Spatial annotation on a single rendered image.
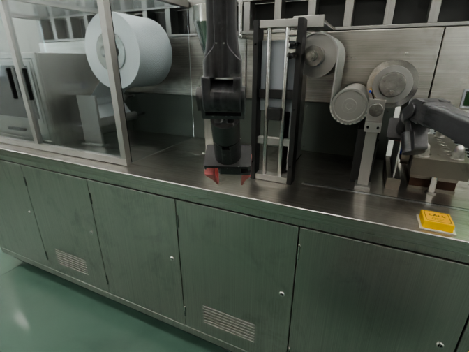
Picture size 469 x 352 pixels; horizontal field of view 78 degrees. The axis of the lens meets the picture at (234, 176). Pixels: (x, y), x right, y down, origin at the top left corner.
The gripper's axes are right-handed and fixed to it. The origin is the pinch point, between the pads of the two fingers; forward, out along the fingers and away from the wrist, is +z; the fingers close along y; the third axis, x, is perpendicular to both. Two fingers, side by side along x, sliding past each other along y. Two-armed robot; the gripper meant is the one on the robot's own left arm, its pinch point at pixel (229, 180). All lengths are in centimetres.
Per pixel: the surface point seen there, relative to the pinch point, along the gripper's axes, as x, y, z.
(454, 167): -19, -68, 15
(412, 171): -21, -58, 19
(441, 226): 3, -55, 14
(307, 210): -4.9, -22.3, 20.1
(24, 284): -9, 138, 126
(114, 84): -51, 49, 7
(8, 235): -33, 151, 107
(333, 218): -2.2, -29.5, 19.4
